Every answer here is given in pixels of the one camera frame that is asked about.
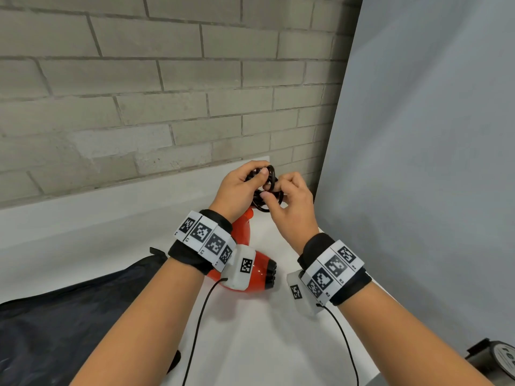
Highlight black wrist strap with markers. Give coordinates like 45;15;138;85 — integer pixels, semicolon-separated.
297;233;373;307
168;209;237;276

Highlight person's right hand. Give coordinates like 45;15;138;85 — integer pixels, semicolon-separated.
259;172;321;255

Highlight grey backdrop panel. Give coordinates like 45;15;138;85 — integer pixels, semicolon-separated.
313;0;515;358

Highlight red hair dryer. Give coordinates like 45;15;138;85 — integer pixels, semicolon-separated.
207;207;278;294

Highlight person's right forearm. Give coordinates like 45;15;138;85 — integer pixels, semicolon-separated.
337;281;495;386

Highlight person's left hand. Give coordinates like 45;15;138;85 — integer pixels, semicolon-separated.
209;160;270;224

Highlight black power cord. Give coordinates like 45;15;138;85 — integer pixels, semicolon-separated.
245;165;285;213

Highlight person's left forearm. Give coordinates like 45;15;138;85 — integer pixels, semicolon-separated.
70;257;207;386

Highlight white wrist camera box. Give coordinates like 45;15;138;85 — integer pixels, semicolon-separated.
286;270;325;317
221;244;257;292

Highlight thin black camera cable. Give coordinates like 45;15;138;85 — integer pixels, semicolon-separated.
182;277;229;386
316;303;360;386

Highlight black fabric bag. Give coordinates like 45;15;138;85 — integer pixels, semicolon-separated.
0;247;182;386

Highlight grey round device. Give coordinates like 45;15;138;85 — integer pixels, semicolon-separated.
465;338;515;377

